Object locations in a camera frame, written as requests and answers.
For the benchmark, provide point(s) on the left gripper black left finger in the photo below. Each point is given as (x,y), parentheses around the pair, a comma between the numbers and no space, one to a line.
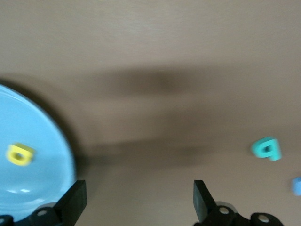
(70,207)

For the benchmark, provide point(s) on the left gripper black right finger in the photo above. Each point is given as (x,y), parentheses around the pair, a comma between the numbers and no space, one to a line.
(204,207)

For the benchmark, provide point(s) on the yellow foam letter d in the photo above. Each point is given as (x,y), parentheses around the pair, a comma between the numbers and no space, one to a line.
(26,160)

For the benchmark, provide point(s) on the teal foam letter p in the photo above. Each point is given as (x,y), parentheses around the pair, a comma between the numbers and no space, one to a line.
(274,153)

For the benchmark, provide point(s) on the blue foam letter m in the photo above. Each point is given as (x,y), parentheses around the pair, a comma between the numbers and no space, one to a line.
(297,186)

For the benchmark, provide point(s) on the blue round plate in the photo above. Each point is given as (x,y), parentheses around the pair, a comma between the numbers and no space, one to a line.
(35,117)

